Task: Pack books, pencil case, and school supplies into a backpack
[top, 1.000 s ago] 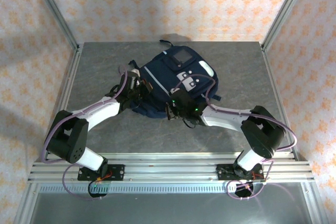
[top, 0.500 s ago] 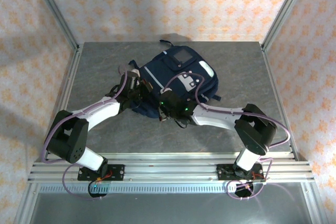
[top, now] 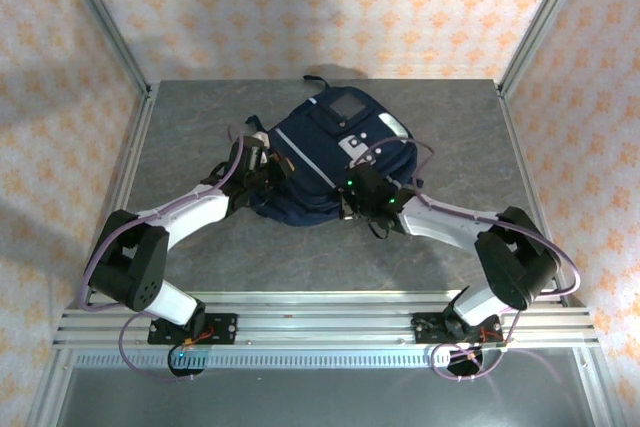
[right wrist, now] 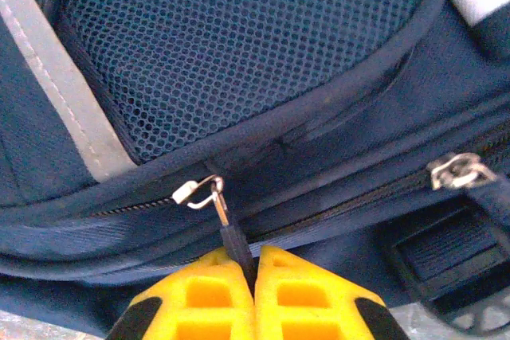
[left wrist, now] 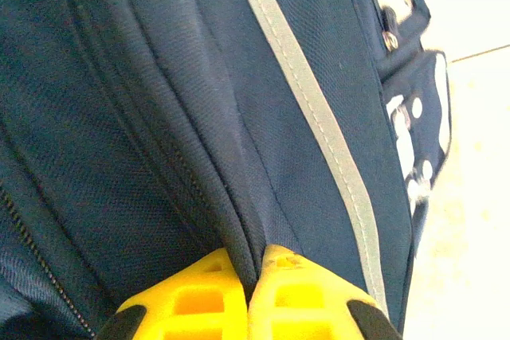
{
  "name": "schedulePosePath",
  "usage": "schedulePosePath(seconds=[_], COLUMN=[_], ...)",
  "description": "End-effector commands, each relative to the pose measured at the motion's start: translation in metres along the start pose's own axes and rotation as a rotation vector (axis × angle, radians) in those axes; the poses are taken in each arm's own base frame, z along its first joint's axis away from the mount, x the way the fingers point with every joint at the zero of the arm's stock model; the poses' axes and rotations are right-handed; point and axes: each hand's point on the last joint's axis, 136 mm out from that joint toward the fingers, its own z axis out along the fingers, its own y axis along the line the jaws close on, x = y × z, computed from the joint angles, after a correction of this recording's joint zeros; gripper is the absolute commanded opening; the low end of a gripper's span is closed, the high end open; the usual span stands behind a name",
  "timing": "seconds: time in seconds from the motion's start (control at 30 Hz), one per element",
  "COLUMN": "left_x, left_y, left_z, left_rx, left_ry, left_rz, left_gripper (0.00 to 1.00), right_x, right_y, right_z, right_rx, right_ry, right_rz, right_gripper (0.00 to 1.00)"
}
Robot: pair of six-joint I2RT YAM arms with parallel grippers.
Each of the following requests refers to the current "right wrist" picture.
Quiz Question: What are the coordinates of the navy blue backpack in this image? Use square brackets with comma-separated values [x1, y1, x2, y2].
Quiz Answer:
[0, 0, 510, 337]

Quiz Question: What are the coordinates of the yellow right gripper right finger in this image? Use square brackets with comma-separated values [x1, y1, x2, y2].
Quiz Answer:
[253, 244, 411, 340]

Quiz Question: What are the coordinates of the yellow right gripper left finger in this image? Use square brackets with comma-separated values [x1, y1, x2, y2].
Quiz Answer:
[105, 246, 256, 340]

